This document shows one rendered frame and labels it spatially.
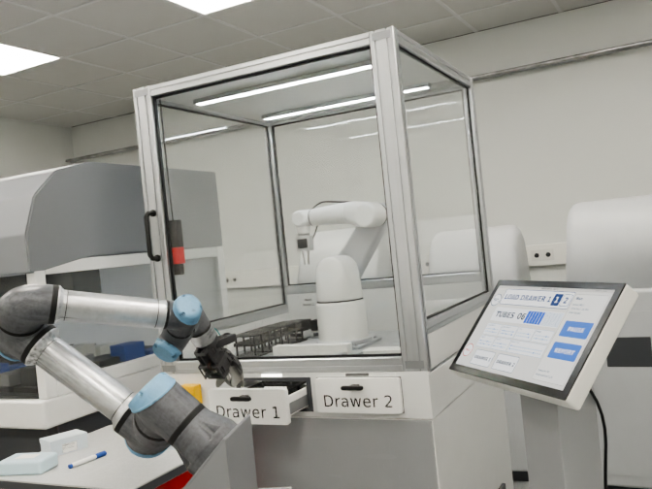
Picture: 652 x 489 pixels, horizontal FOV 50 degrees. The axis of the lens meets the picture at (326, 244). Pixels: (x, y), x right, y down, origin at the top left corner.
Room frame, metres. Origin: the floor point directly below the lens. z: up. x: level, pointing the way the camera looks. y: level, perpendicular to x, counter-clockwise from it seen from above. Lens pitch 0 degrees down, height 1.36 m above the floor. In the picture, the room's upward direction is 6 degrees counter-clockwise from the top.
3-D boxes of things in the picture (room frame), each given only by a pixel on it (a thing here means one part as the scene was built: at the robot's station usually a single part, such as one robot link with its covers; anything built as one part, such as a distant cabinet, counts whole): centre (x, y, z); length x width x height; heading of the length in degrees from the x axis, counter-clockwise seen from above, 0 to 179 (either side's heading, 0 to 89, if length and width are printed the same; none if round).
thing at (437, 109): (2.54, -0.46, 1.52); 0.87 x 0.01 x 0.86; 154
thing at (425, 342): (2.76, -0.02, 1.47); 1.02 x 0.95 x 1.04; 64
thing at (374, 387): (2.20, -0.05, 0.87); 0.29 x 0.02 x 0.11; 64
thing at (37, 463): (2.14, 0.97, 0.78); 0.15 x 0.10 x 0.04; 77
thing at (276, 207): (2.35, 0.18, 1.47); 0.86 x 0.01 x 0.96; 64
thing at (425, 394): (2.76, -0.02, 0.87); 1.02 x 0.95 x 0.14; 64
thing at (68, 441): (2.34, 0.94, 0.79); 0.13 x 0.09 x 0.05; 134
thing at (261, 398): (2.21, 0.30, 0.87); 0.29 x 0.02 x 0.11; 64
